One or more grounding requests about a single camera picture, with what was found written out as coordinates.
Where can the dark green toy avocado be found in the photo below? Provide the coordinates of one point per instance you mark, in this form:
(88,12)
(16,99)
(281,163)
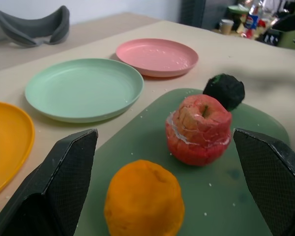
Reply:
(225,89)

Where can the yellow plate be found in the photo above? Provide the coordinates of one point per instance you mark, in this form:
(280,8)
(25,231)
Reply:
(7,145)

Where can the red foam apple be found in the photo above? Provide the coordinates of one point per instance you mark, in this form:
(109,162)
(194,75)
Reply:
(199,132)

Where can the green plate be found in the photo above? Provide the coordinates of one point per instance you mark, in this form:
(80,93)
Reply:
(84,88)

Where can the orange foam fruit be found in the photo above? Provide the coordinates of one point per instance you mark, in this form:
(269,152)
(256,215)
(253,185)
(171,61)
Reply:
(143,199)

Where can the pink plate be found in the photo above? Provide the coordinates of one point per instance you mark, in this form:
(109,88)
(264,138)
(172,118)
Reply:
(157,57)

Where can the pepsi bottle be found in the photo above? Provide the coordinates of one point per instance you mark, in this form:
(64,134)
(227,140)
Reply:
(252,20)

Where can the green cutting board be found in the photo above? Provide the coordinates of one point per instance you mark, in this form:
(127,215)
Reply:
(206,191)

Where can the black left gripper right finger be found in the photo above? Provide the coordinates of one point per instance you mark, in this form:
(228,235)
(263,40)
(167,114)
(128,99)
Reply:
(270,177)

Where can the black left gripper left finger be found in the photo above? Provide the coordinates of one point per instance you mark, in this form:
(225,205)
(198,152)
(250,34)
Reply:
(64,177)

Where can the paper coffee cup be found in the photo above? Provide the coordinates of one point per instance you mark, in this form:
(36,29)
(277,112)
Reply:
(226,25)

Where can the grey curved headrest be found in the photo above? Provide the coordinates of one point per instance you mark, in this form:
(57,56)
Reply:
(32,27)

